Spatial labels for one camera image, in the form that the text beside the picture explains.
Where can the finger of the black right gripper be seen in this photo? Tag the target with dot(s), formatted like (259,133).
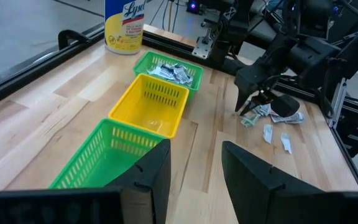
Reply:
(240,99)
(258,101)

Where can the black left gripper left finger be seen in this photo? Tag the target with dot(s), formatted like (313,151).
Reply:
(135,202)

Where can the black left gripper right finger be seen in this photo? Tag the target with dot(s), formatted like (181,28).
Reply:
(275,205)

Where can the white blue alcohol wipe packet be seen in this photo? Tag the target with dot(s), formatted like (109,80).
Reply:
(176,71)
(158,71)
(187,76)

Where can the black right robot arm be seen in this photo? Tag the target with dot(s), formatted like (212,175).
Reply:
(322,18)

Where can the green plastic slotted basket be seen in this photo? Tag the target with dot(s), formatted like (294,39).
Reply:
(143,62)
(104,161)

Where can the yellow plastic slotted basket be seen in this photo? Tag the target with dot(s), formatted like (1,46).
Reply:
(148,105)

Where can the black electronics box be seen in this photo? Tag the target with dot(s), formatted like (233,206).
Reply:
(193,4)

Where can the Lysol wipes canister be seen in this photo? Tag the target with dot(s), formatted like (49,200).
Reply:
(124,31)

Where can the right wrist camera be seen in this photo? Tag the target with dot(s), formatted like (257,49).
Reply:
(309,59)

